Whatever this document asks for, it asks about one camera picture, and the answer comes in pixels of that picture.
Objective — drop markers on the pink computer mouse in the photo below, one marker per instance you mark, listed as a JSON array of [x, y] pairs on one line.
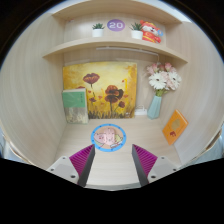
[[106, 137]]

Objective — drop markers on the pink and white flower bouquet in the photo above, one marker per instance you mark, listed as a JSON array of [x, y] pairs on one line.
[[165, 80]]

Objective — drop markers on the small white charger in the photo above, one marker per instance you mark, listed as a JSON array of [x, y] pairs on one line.
[[140, 111]]

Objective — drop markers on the round cartoon mouse pad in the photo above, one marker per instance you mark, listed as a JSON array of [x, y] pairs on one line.
[[120, 133]]

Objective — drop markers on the yellow poppy flower painting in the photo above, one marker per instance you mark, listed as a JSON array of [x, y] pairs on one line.
[[106, 86]]

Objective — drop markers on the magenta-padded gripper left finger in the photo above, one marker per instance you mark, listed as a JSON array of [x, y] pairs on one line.
[[63, 166]]

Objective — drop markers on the white under-shelf light bar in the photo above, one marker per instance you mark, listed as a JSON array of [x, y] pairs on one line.
[[126, 50]]

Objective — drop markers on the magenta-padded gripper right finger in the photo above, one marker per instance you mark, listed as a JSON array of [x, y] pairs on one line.
[[161, 166]]

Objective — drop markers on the green and beige book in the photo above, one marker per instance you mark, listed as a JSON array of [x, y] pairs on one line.
[[75, 105]]

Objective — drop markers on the pale teal faceted vase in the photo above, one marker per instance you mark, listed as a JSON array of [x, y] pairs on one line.
[[154, 108]]

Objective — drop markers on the small potted plant white pot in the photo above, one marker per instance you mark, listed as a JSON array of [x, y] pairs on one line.
[[98, 31], [136, 32]]

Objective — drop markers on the round purple number sign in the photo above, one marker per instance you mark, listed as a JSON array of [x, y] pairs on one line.
[[116, 25]]

